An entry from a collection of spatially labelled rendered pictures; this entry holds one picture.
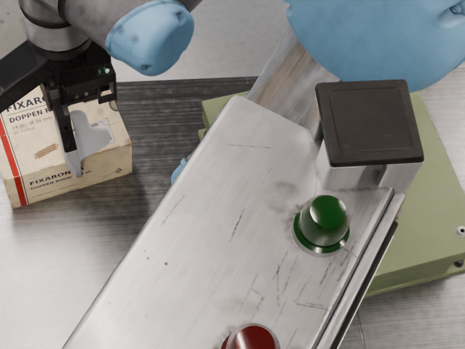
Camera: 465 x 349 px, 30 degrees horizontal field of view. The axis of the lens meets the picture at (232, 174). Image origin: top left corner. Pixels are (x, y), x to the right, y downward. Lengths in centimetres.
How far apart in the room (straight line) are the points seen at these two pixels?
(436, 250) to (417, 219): 4
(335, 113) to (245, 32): 89
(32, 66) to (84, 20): 16
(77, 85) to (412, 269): 45
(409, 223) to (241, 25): 41
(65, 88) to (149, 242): 62
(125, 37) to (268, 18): 54
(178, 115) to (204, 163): 79
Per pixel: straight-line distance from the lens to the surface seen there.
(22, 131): 110
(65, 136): 102
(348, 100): 41
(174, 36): 81
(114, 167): 112
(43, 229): 112
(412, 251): 106
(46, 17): 90
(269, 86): 66
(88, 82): 100
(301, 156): 42
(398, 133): 41
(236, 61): 126
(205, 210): 40
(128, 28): 80
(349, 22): 49
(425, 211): 109
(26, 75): 97
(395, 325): 110
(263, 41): 129
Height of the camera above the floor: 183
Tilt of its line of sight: 60 degrees down
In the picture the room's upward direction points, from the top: 10 degrees clockwise
